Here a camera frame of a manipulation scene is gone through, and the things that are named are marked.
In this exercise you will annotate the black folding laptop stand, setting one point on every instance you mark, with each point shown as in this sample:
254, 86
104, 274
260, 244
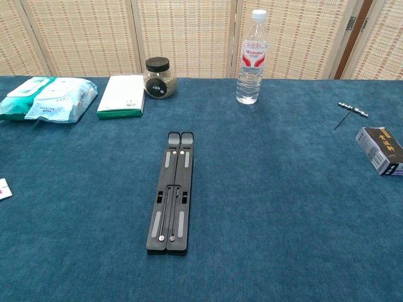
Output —
170, 176

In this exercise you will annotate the glass jar with black lid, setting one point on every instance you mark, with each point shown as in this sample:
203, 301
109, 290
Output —
159, 83

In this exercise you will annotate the white box with green edge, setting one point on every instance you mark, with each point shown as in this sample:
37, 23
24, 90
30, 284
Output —
121, 94

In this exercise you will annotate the clear plastic water bottle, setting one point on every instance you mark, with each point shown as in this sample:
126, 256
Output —
252, 63

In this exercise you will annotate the blue table cloth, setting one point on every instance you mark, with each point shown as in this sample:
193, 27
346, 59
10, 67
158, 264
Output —
283, 220

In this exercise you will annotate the light blue wet wipes pack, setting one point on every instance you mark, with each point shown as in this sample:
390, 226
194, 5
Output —
60, 100

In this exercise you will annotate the light wood bamboo folding screen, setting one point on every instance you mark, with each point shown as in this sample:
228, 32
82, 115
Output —
94, 34

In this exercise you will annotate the black carton with gold print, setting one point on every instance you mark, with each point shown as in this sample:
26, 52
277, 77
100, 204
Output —
381, 149

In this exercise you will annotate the green wet wipes pack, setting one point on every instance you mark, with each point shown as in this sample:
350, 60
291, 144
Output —
19, 100

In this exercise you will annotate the white floral toothpaste tube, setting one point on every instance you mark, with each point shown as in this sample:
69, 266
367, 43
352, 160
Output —
4, 188

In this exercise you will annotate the brown framed bamboo screen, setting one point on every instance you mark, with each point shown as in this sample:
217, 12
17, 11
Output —
384, 41

